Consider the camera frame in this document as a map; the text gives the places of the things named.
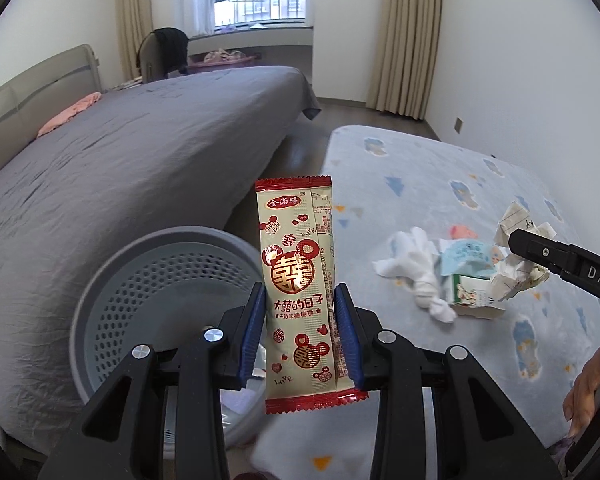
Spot pink basin with clothes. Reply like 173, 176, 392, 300
187, 49, 256, 68

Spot person's right hand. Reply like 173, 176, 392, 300
562, 345, 600, 438

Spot white window desk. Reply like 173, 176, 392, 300
187, 25, 315, 101

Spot grey perforated plastic basket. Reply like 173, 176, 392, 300
69, 226, 281, 461

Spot beige curtain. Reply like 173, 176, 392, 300
366, 0, 446, 121
115, 0, 156, 88

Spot white milk carton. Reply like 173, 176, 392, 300
450, 272, 506, 320

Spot red and cream snack packet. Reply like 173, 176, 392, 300
255, 174, 370, 415

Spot light blue printed blanket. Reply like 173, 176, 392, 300
250, 125, 600, 480

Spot wooden chair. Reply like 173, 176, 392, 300
139, 30, 191, 83

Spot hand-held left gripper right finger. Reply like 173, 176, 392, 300
334, 284, 563, 480

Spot light blue wipes packet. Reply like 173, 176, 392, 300
439, 239, 506, 276

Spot white paper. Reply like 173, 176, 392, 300
490, 201, 558, 301

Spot white tissue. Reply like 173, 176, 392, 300
372, 226, 457, 323

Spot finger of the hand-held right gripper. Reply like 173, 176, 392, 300
508, 228, 578, 278

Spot beige padded headboard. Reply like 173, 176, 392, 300
0, 44, 101, 186

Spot grey bed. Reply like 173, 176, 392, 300
0, 65, 322, 456

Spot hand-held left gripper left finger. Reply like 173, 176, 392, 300
37, 282, 268, 480

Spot dark clothes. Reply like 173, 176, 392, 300
152, 27, 191, 78

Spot pink cloth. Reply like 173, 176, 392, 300
37, 91, 102, 137

